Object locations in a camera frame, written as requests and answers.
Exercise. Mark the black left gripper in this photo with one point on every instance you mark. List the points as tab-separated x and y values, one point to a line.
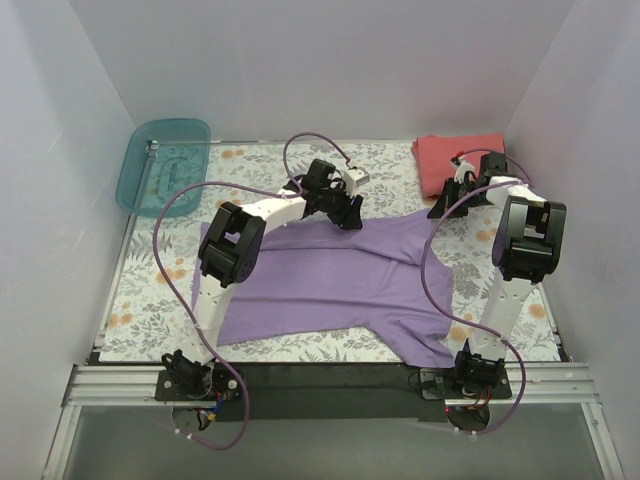
345	210

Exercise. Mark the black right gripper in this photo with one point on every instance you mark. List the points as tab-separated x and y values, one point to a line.
451	195

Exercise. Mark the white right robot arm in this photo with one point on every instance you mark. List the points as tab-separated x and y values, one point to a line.
526	247

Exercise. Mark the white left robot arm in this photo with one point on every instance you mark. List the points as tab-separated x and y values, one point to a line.
230	248

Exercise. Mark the folded red t shirt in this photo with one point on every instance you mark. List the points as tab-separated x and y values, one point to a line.
433	156

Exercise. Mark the teal plastic bin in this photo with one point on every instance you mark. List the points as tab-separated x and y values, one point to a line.
162	158

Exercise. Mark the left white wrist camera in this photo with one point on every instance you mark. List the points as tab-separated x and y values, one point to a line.
355	178

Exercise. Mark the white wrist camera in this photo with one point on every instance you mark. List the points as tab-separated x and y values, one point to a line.
463	168
355	178

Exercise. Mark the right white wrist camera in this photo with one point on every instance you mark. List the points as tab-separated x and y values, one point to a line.
463	168

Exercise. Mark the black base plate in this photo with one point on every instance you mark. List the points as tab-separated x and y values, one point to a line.
426	405

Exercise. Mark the aluminium frame rail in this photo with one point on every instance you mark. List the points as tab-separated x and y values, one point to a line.
543	382

